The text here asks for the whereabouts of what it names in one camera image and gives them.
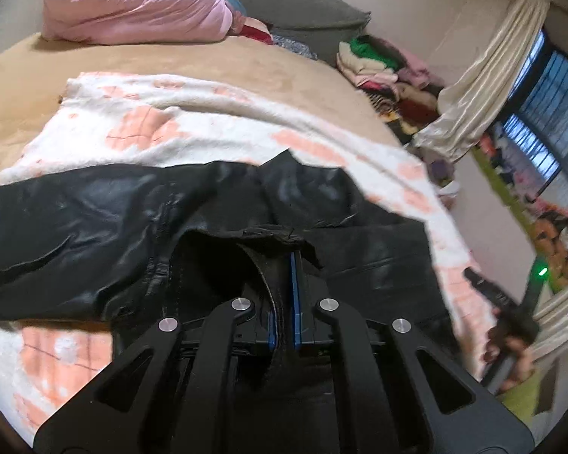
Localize pile of folded clothes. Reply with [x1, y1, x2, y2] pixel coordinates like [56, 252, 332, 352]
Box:
[336, 35, 448, 145]

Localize barred window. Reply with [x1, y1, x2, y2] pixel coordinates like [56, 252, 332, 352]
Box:
[499, 28, 568, 199]

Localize colourful clothes heap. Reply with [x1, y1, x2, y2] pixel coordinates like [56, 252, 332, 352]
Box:
[473, 127, 568, 294]

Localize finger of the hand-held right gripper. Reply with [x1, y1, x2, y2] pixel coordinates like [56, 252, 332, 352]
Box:
[463, 267, 521, 317]

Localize black leather jacket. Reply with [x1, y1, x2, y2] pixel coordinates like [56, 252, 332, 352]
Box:
[0, 149, 465, 454]

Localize white pink patterned fleece blanket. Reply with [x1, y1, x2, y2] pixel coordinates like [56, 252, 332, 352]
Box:
[0, 72, 498, 445]

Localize red and teal cloths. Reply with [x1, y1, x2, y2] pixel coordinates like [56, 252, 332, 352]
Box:
[223, 0, 275, 45]

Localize person's right hand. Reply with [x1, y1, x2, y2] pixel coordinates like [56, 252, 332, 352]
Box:
[484, 309, 537, 394]

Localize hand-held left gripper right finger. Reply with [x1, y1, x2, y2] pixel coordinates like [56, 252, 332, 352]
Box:
[290, 252, 535, 454]

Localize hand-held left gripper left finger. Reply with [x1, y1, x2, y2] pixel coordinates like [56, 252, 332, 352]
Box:
[33, 295, 279, 454]

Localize pink quilt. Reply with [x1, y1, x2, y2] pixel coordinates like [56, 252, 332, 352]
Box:
[42, 0, 235, 45]

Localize cream curtain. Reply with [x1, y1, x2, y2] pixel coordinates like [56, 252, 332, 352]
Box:
[532, 272, 568, 358]
[413, 0, 550, 162]

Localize grey headboard cushion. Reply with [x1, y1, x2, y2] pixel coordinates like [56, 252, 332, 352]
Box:
[137, 0, 372, 64]

